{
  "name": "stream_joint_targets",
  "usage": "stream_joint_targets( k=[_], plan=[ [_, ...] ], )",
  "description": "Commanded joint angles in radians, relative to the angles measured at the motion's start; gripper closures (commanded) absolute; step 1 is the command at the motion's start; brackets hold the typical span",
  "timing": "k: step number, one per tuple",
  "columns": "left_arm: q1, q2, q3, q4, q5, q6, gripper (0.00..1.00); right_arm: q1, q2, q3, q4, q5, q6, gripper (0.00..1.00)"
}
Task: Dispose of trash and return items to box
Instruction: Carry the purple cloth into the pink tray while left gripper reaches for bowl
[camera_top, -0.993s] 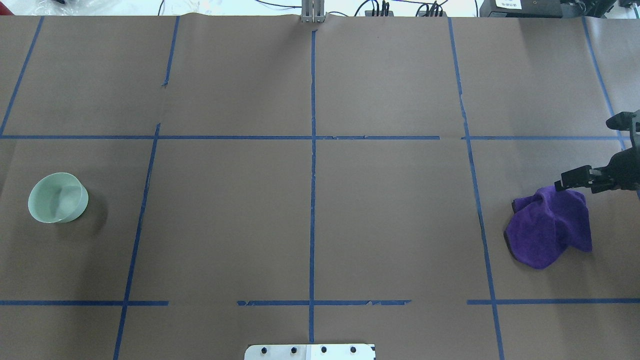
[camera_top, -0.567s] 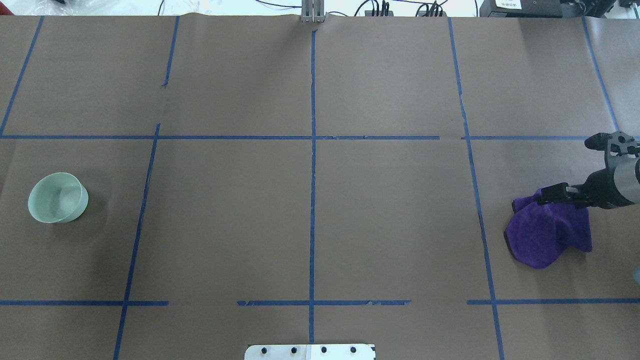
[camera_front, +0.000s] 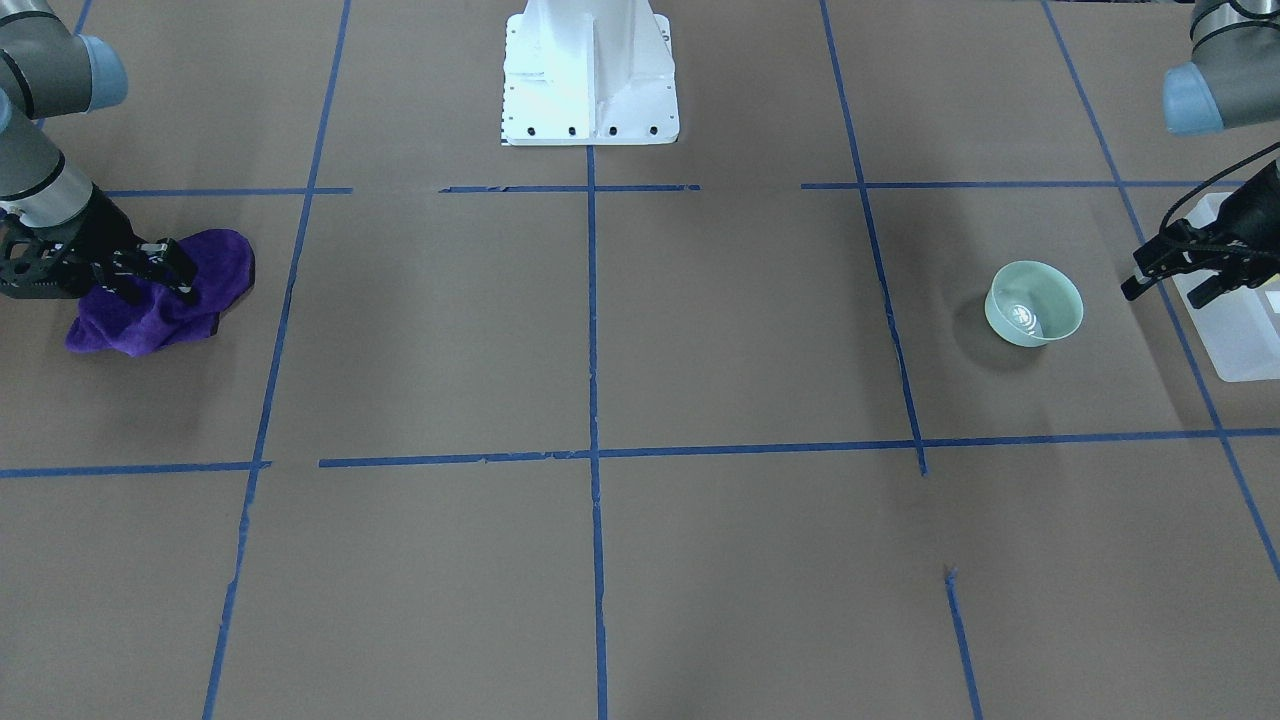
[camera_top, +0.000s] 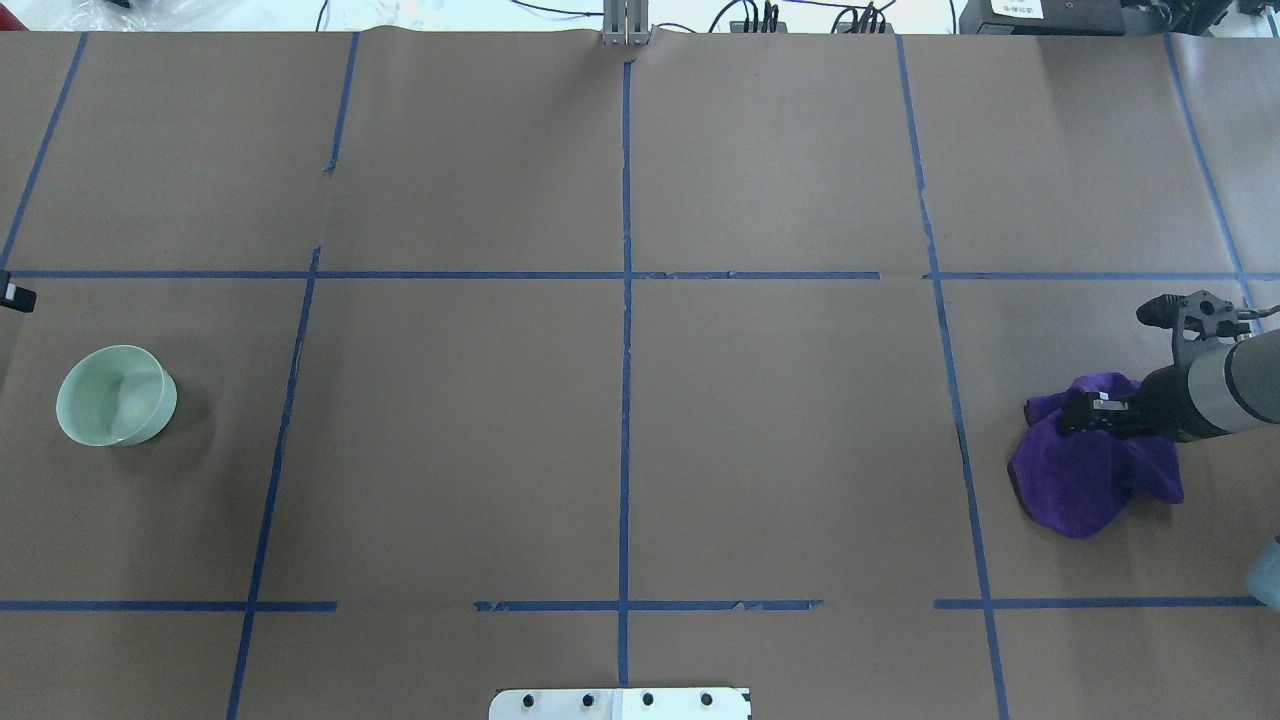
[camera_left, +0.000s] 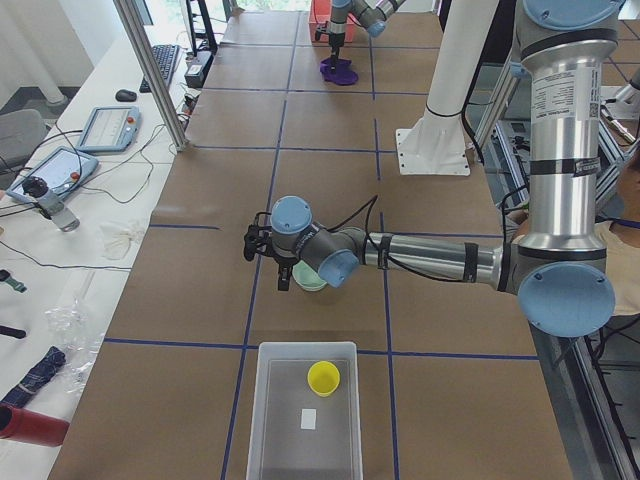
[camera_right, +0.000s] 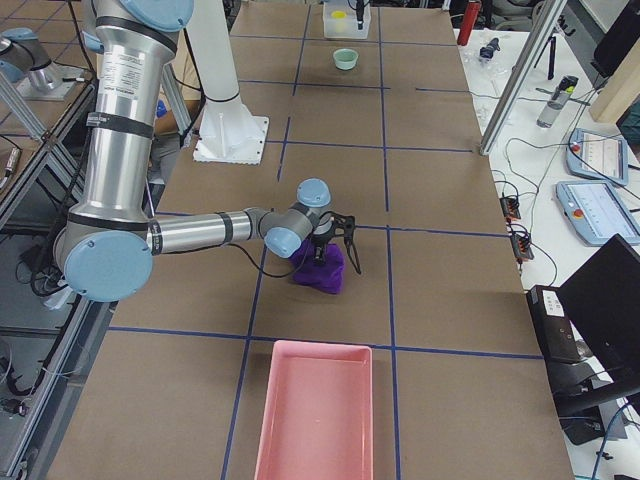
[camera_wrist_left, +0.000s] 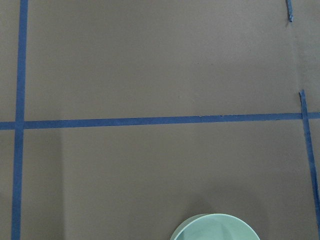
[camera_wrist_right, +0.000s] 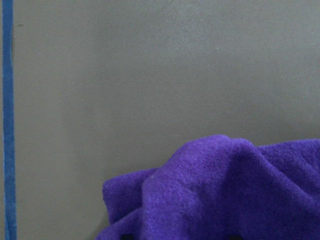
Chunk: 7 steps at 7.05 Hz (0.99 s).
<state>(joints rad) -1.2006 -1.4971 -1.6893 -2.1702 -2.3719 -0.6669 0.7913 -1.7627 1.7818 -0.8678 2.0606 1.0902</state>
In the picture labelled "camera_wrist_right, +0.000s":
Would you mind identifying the purple cloth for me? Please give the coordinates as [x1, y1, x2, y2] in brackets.
[97, 135, 320, 240]

